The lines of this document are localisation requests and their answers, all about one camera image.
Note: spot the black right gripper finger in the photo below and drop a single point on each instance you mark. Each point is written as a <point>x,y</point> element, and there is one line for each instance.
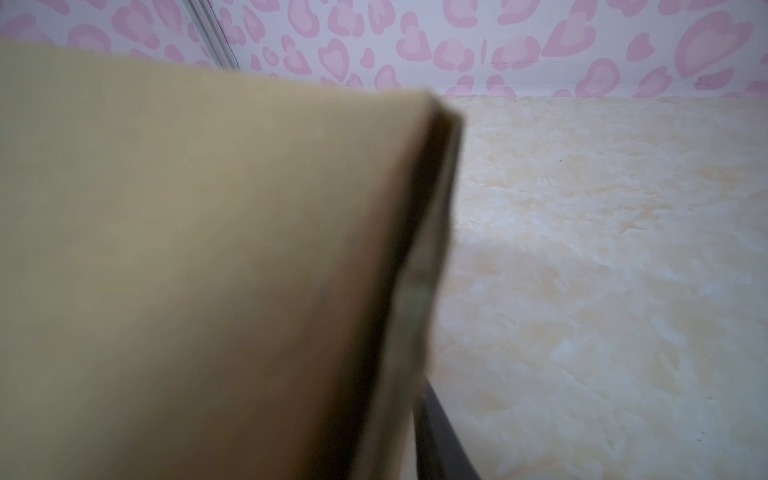
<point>439,452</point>

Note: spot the brown cardboard paper box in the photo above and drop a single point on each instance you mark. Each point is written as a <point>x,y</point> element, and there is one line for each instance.
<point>211,275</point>

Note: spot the aluminium frame post left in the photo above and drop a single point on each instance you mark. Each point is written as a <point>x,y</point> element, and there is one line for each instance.
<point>212,34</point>

